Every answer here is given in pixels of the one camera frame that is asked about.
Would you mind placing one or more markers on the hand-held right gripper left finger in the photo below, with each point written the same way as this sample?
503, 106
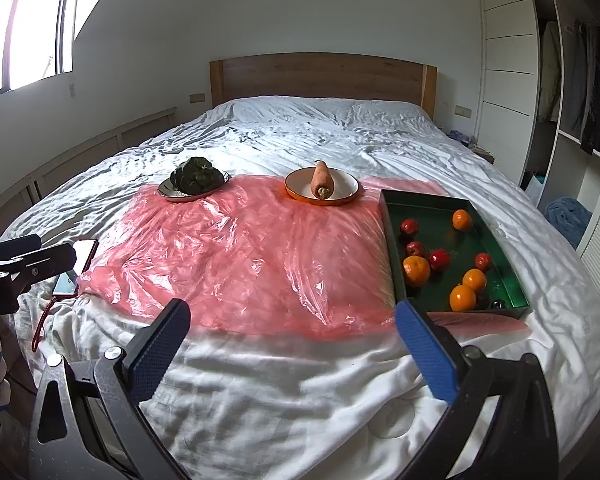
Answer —
162, 350

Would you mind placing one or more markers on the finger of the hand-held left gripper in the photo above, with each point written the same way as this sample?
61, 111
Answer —
45, 262
10, 249

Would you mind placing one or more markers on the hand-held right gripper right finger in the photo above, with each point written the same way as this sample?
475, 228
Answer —
425, 355

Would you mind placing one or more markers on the orange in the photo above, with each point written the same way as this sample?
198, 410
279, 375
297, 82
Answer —
416, 270
474, 279
462, 298
461, 219

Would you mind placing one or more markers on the dark red plum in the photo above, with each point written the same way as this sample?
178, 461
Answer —
498, 304

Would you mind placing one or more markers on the red apple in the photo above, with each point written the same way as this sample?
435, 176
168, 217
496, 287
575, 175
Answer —
409, 226
415, 248
439, 259
482, 260

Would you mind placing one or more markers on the green metal tray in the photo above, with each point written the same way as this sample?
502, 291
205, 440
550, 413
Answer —
445, 240

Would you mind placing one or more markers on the phone in red case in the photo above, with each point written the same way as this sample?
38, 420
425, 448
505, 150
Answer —
82, 255

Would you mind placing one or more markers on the pink plastic sheet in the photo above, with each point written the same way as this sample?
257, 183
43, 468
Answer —
260, 255

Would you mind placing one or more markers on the grey patterned plate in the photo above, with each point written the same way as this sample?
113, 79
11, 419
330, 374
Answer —
166, 191

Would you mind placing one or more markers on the dark leafy greens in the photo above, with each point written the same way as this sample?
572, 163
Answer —
197, 175

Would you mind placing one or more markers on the blue folded blanket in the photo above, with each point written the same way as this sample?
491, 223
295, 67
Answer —
567, 217

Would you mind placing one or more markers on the white bag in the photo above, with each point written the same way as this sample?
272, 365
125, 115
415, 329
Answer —
534, 189

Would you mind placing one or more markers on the carrot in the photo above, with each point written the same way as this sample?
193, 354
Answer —
321, 177

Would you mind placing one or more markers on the wooden nightstand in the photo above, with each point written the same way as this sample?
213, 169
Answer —
481, 154

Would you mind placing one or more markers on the orange rimmed white plate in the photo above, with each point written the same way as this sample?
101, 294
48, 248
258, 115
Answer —
300, 182

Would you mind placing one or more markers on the small blue cloth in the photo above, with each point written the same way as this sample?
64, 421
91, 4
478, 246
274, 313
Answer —
460, 136

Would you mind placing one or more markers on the window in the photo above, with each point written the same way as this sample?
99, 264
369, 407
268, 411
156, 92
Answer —
35, 25

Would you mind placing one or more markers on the wooden headboard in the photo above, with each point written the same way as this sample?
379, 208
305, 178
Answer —
320, 75

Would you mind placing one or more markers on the dark hanging clothes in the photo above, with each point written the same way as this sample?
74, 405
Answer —
595, 100

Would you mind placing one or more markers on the light hanging jacket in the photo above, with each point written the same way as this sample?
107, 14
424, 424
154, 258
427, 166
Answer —
547, 70

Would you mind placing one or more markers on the white wardrobe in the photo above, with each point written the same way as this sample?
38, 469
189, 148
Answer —
505, 35

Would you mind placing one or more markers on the wooden wall panelling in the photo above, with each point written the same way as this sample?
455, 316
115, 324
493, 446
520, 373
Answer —
80, 152

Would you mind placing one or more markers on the wall socket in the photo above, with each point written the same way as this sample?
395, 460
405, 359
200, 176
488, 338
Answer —
197, 97
462, 110

